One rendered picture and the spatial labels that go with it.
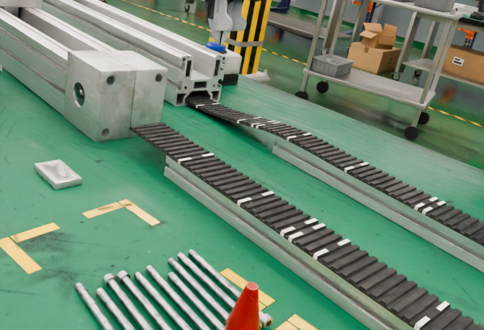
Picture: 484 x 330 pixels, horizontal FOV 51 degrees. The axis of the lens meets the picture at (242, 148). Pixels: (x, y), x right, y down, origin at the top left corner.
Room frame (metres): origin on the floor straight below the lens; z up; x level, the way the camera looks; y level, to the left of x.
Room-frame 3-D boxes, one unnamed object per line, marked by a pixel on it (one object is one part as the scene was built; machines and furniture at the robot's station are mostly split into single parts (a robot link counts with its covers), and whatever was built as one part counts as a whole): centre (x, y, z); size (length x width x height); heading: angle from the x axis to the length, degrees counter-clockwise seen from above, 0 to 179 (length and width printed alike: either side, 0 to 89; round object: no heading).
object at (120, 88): (0.67, 0.18, 0.83); 0.12 x 0.09 x 0.10; 138
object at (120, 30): (1.10, 0.39, 0.82); 0.80 x 0.10 x 0.09; 48
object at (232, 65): (1.00, 0.10, 0.81); 0.10 x 0.08 x 0.06; 138
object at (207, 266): (0.35, -0.01, 0.78); 0.11 x 0.01 x 0.01; 45
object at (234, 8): (1.00, 0.06, 0.90); 0.06 x 0.03 x 0.09; 48
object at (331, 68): (3.81, -0.80, 0.50); 1.03 x 0.55 x 1.01; 67
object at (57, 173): (0.48, 0.19, 0.78); 0.05 x 0.03 x 0.01; 49
